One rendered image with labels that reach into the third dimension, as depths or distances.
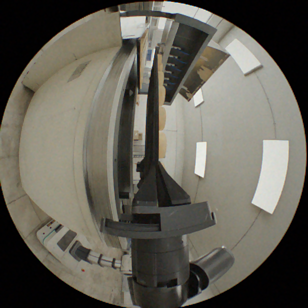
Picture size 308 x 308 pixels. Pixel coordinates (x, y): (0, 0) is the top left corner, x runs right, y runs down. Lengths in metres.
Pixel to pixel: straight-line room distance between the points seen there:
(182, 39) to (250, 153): 2.08
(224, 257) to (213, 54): 0.67
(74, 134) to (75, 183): 0.10
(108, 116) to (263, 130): 2.17
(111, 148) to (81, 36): 0.51
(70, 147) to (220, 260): 0.31
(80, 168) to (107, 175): 0.06
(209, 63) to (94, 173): 0.67
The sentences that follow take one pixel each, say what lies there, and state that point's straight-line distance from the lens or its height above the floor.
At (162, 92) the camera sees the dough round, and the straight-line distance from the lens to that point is 0.19.
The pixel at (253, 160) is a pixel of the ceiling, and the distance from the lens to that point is 2.17.
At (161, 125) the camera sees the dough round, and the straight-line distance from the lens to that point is 0.17.
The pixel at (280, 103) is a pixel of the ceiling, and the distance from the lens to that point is 2.23.
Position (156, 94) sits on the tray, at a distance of 0.16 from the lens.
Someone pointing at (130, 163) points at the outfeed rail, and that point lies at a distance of 0.45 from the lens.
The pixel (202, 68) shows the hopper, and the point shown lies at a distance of 0.63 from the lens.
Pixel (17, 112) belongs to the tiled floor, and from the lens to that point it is 1.00.
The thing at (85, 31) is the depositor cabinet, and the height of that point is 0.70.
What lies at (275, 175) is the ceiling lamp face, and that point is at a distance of 2.02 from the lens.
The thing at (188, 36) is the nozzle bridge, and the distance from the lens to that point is 0.57.
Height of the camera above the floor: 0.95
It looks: 6 degrees up
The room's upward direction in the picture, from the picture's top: 91 degrees clockwise
